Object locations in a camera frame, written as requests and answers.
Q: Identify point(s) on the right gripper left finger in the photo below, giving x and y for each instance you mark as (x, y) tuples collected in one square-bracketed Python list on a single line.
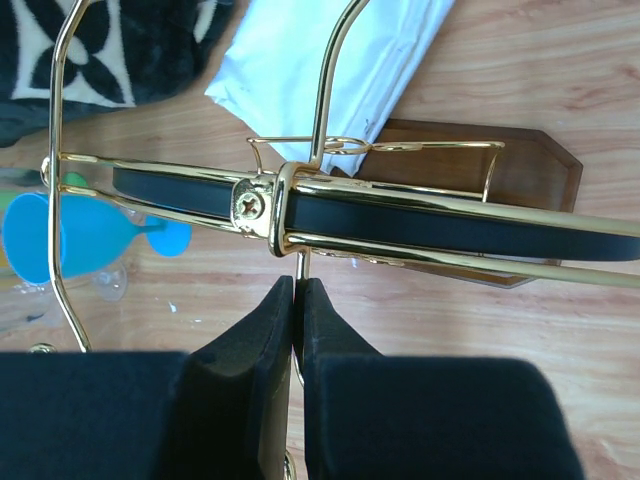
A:
[(217, 413)]

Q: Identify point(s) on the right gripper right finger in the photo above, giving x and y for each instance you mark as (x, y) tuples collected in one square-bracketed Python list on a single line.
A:
[(374, 416)]

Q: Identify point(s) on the gold and black wine glass rack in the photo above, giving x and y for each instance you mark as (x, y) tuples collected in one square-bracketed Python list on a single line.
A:
[(298, 210)]

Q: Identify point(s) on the short clear wine glass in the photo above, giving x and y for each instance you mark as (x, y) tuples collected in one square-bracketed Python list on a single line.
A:
[(24, 304)]

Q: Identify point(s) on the blue plastic goblet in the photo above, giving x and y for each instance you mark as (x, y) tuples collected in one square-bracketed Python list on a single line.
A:
[(93, 234)]

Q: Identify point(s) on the green plastic goblet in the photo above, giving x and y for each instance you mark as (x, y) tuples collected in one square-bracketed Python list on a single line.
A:
[(75, 179)]

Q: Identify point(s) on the folded cream cloth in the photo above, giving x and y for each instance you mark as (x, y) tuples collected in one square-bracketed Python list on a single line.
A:
[(283, 52)]

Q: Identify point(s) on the black floral plush pillow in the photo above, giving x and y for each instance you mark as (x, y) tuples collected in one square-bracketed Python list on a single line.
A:
[(123, 54)]

